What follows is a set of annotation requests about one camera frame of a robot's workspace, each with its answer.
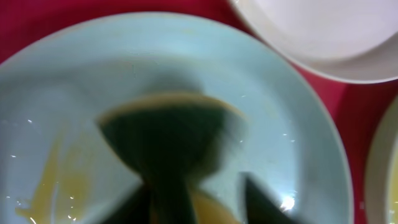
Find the red plastic serving tray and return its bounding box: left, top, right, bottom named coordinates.
left=1, top=0, right=397, bottom=224

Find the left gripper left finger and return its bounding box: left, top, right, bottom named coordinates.
left=100, top=185, right=151, bottom=224

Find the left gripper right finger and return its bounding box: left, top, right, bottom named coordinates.
left=241, top=172, right=299, bottom=224

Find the light blue plate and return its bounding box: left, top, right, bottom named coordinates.
left=364, top=99, right=397, bottom=224
left=1, top=12, right=353, bottom=223

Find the green and yellow sponge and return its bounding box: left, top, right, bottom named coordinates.
left=96, top=92, right=243, bottom=223

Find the white plate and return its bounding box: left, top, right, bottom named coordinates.
left=230, top=0, right=397, bottom=84

